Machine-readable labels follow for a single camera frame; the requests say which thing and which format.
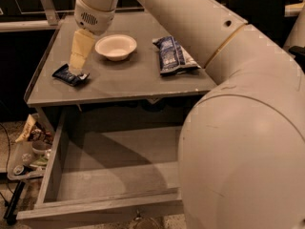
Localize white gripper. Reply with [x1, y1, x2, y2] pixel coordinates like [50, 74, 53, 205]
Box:
[69, 0, 118, 74]

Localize dark blue rxbar wrapper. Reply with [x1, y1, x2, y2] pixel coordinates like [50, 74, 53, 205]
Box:
[52, 64, 89, 87]

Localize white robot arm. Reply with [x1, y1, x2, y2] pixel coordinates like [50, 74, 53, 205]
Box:
[75, 0, 305, 229]

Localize open grey top drawer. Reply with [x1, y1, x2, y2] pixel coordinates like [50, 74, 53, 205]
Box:
[17, 107, 184, 229]

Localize white paper bowl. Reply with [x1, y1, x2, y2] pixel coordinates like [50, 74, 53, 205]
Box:
[94, 34, 137, 61]

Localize grey metal railing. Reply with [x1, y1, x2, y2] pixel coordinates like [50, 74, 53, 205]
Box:
[0, 0, 303, 32]

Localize grey cabinet table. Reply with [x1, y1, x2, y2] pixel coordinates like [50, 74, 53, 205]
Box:
[25, 12, 215, 115]

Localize blue white chip bag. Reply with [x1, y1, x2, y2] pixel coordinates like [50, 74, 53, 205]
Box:
[152, 36, 200, 76]

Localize clear bin of snacks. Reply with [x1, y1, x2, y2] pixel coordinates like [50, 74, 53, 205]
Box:
[8, 114, 53, 180]

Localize black office chair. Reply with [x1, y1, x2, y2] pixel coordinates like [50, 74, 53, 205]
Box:
[228, 0, 297, 47]

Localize black stand leg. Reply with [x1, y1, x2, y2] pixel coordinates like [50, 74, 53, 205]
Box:
[3, 180, 25, 225]

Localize metal drawer handle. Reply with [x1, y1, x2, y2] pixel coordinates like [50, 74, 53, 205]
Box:
[132, 207, 160, 229]

